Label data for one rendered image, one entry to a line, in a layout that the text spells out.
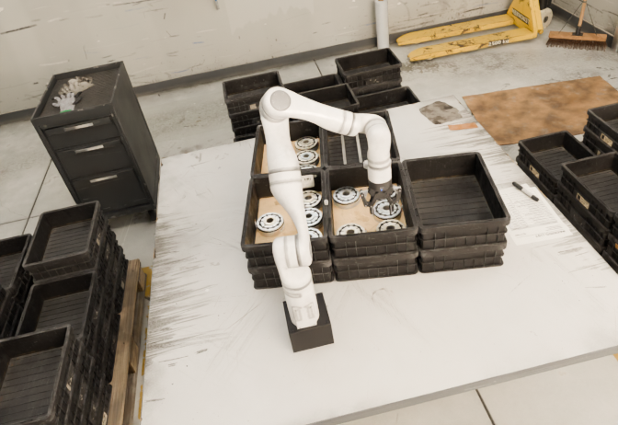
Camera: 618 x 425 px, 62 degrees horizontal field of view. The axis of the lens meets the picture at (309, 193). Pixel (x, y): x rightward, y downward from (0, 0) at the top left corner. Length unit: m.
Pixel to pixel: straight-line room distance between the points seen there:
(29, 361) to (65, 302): 0.41
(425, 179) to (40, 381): 1.67
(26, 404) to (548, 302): 1.87
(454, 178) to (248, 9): 3.30
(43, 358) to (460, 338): 1.60
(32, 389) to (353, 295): 1.26
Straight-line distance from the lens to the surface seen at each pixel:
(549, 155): 3.26
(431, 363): 1.67
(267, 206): 2.04
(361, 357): 1.68
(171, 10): 4.97
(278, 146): 1.46
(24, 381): 2.34
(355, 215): 1.93
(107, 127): 3.15
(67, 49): 5.22
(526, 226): 2.10
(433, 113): 2.74
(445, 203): 1.97
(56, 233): 2.95
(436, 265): 1.87
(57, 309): 2.69
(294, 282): 1.49
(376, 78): 3.53
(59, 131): 3.19
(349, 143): 2.33
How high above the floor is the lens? 2.10
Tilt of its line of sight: 38 degrees down
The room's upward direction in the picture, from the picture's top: 10 degrees counter-clockwise
